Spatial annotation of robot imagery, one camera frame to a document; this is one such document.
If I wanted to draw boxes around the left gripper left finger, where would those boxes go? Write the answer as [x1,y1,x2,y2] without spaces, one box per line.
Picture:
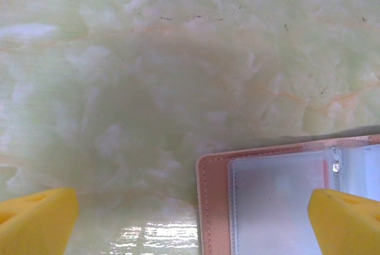
[0,186,80,255]

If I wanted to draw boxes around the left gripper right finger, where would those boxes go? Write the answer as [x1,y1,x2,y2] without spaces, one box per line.
[307,188,380,255]

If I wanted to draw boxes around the pink leather card holder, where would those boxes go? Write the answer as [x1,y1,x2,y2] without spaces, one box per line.
[195,133,380,255]

